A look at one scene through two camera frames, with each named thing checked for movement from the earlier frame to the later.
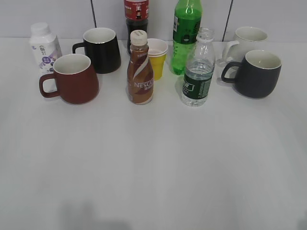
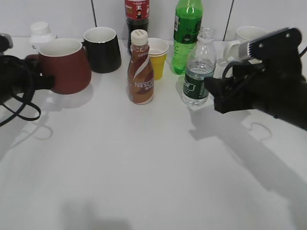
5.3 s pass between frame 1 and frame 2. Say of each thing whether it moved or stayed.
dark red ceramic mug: moved
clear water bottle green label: stayed
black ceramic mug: stayed
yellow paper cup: stayed
